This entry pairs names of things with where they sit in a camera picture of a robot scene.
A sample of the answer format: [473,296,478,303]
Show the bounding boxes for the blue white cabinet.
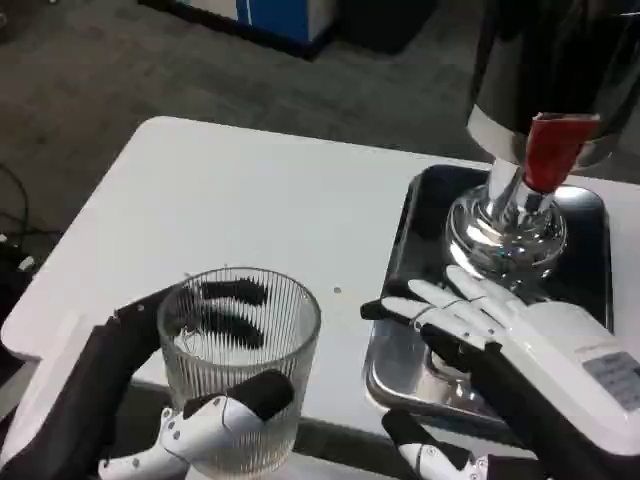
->
[137,0,351,62]

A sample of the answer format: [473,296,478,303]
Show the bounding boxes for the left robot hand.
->
[0,275,296,480]

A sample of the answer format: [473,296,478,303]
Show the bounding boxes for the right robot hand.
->
[359,264,640,480]

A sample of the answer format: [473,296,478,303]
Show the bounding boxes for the clear ribbed glass cup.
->
[157,268,322,476]

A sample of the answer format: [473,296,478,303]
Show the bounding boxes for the black floor cables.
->
[0,164,36,311]

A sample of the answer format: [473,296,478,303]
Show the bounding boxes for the red tap handle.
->
[523,113,601,194]

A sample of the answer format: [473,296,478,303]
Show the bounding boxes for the steel drip tray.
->
[364,163,615,426]

